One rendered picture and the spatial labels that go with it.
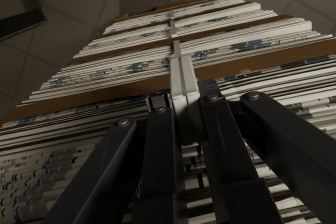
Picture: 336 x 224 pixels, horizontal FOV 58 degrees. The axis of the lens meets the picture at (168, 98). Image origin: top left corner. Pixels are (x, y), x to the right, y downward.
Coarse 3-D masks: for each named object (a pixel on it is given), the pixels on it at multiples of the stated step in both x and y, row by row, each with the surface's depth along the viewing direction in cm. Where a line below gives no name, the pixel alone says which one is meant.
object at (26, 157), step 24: (144, 96) 27; (24, 120) 28; (48, 120) 26; (72, 120) 24; (96, 120) 24; (0, 144) 24; (24, 144) 23; (48, 144) 22; (72, 144) 21; (96, 144) 21; (0, 168) 20; (24, 168) 20; (48, 168) 19; (72, 168) 19; (0, 192) 18; (24, 192) 17; (48, 192) 17; (0, 216) 16; (24, 216) 16
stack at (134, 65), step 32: (224, 0) 87; (128, 32) 68; (160, 32) 61; (192, 32) 54; (224, 32) 47; (256, 32) 42; (288, 32) 41; (96, 64) 45; (128, 64) 43; (160, 64) 40; (192, 64) 36; (32, 96) 36
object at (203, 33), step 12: (156, 12) 92; (204, 12) 70; (240, 24) 50; (252, 24) 48; (180, 36) 52; (192, 36) 50; (120, 48) 53; (132, 48) 50; (72, 60) 52; (84, 60) 50
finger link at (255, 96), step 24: (240, 96) 14; (264, 96) 14; (264, 120) 12; (288, 120) 12; (264, 144) 14; (288, 144) 11; (312, 144) 10; (288, 168) 11; (312, 168) 10; (312, 192) 10
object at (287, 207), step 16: (224, 80) 27; (192, 160) 17; (256, 160) 16; (192, 176) 16; (272, 176) 15; (192, 192) 15; (208, 192) 15; (272, 192) 14; (288, 192) 14; (192, 208) 14; (208, 208) 14; (288, 208) 13
